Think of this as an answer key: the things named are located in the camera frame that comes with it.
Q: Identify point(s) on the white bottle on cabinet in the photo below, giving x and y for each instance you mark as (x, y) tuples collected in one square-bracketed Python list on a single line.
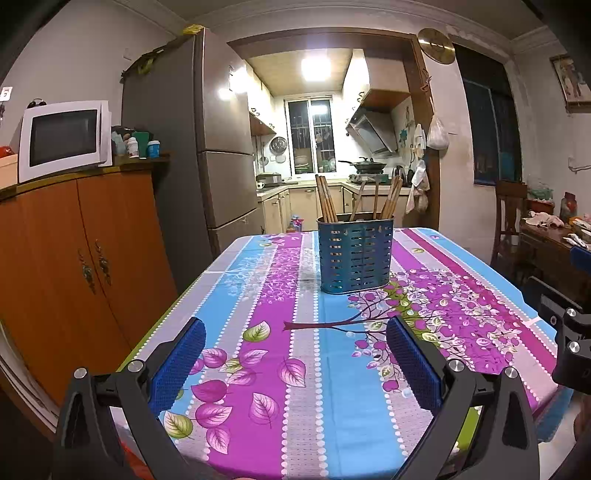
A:
[(132, 147)]

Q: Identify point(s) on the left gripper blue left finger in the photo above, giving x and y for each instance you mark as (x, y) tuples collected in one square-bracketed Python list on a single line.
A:
[(170, 363)]

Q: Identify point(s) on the range hood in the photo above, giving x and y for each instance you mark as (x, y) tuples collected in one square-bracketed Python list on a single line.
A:
[(374, 132)]

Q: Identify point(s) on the white microwave oven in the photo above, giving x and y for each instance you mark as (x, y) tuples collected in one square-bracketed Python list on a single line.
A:
[(64, 136)]

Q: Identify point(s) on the blue perforated utensil holder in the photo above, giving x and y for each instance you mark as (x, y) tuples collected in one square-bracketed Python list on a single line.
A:
[(355, 256)]

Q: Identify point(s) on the framed wall picture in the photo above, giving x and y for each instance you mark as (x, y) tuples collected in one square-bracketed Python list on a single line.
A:
[(575, 90)]

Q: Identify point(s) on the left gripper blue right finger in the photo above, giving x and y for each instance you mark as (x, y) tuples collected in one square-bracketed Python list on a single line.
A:
[(424, 378)]

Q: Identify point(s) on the dark window with frame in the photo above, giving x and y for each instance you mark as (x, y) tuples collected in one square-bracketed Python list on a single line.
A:
[(493, 118)]

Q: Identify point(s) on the hanging cloth rag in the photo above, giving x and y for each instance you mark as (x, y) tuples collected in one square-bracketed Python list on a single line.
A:
[(418, 199)]

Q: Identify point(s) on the orange wooden cabinet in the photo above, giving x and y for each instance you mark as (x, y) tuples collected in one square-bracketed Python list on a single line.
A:
[(84, 275)]

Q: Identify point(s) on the floral striped tablecloth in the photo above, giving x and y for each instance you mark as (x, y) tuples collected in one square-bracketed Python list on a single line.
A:
[(296, 383)]

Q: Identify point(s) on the hanging white plastic bag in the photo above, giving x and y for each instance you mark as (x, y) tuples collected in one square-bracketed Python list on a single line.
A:
[(437, 138)]

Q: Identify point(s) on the black wok on stove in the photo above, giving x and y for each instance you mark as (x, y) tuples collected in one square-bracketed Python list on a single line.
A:
[(366, 166)]

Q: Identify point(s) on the round brass wall clock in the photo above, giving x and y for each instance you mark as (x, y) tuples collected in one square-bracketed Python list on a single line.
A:
[(437, 46)]

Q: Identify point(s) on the kitchen window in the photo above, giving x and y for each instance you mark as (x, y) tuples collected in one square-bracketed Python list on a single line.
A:
[(312, 142)]

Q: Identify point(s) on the grey refrigerator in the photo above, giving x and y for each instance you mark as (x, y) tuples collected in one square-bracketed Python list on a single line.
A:
[(189, 94)]

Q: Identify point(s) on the dark wooden chair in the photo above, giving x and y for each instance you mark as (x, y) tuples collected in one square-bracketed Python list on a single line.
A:
[(511, 199)]

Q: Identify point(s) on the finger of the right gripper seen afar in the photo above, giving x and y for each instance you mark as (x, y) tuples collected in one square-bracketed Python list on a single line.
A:
[(581, 258)]

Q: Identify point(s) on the cluttered wooden side table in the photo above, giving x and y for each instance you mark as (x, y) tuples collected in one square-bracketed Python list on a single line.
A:
[(543, 253)]

